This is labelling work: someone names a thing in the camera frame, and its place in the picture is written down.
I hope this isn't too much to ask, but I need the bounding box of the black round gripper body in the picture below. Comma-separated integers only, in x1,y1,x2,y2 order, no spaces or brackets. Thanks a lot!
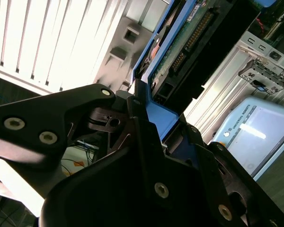
39,146,218,227

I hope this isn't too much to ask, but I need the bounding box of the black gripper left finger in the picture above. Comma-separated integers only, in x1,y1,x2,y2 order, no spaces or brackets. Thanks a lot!
0,79,177,209

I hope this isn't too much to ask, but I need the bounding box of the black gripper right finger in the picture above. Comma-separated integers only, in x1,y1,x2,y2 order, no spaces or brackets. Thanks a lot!
183,122,284,227

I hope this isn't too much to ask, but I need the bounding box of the hard disk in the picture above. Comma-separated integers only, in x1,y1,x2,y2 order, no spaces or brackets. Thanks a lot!
131,0,279,152

